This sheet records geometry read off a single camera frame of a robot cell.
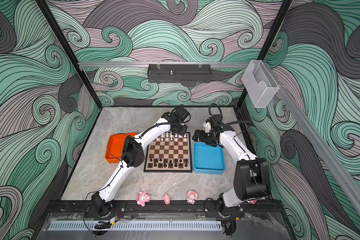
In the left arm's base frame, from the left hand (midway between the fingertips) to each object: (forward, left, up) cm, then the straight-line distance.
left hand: (184, 130), depth 96 cm
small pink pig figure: (-40, +9, -6) cm, 41 cm away
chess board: (-13, +7, -7) cm, 17 cm away
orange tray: (-7, +47, -11) cm, 48 cm away
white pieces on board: (-3, +7, -5) cm, 9 cm away
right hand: (-9, -9, +4) cm, 14 cm away
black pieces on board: (-21, +5, -6) cm, 22 cm away
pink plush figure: (-39, +21, -5) cm, 45 cm away
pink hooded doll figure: (-38, -4, -4) cm, 39 cm away
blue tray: (-17, -15, -7) cm, 24 cm away
